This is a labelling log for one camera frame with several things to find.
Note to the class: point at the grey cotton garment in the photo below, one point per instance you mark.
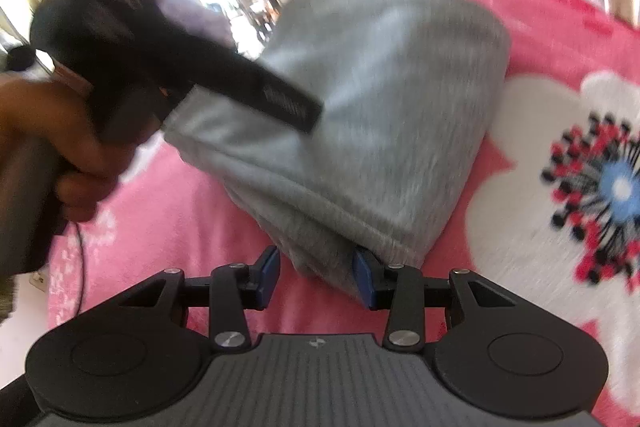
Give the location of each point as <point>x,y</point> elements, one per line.
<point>375,107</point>

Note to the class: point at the person's left hand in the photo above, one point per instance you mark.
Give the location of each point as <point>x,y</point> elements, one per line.
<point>45,117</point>

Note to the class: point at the pink flower print blanket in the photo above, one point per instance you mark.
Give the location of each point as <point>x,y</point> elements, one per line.
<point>525,57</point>

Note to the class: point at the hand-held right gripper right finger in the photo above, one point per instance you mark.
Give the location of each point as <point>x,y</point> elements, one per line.
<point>362,279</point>

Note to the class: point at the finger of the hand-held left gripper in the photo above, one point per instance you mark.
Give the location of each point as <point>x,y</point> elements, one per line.
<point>280,99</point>

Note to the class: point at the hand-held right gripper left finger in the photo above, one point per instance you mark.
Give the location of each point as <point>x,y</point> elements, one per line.
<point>269,279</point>

